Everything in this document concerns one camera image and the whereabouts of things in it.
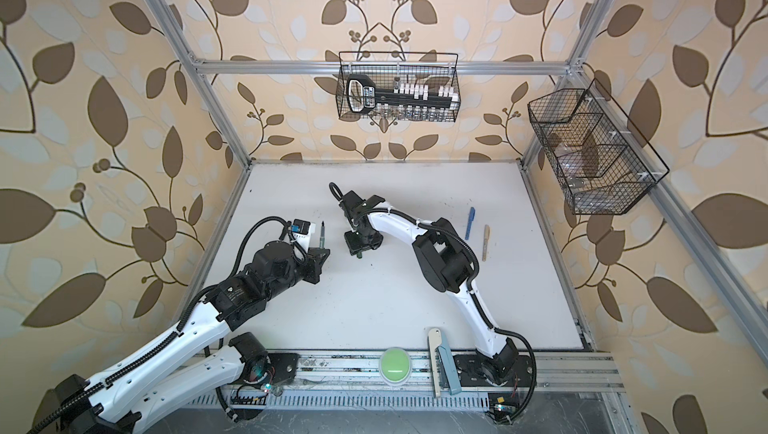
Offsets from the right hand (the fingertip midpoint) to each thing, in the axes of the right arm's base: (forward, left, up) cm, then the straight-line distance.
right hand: (357, 251), depth 95 cm
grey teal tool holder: (-35, -23, +2) cm, 42 cm away
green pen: (-7, +6, +21) cm, 23 cm away
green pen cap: (-2, -1, 0) cm, 2 cm away
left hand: (-9, +5, +18) cm, 20 cm away
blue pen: (+14, -40, -1) cm, 42 cm away
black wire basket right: (+3, -64, +32) cm, 72 cm away
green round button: (-32, -11, -3) cm, 34 cm away
